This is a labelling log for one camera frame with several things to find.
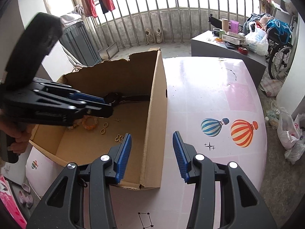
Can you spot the gold earring in box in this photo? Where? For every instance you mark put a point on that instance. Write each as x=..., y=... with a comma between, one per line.
x=119, y=138

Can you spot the brown cardboard box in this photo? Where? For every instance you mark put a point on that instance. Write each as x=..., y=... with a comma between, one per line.
x=142, y=74

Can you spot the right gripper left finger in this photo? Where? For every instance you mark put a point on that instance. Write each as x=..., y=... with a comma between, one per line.
x=62, y=204

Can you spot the person's left hand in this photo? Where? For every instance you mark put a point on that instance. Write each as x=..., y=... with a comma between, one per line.
x=21, y=137

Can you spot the pair of beige shoes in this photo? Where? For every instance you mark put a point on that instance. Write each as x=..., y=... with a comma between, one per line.
x=155, y=38

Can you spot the grey cabinet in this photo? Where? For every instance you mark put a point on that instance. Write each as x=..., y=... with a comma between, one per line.
x=76, y=40

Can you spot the metal balcony railing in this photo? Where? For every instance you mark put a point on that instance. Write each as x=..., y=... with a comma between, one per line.
x=178, y=20

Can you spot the white plastic bag on floor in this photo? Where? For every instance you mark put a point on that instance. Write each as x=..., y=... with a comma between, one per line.
x=291, y=135

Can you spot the grey side table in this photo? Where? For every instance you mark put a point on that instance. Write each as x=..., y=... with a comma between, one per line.
x=206, y=45

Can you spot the white plastic bag on table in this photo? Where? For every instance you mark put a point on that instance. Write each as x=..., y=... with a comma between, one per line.
x=257, y=39

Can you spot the wheelchair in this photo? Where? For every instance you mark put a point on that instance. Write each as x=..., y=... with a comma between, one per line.
x=279, y=35

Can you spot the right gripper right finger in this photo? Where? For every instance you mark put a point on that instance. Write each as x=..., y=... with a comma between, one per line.
x=241, y=204

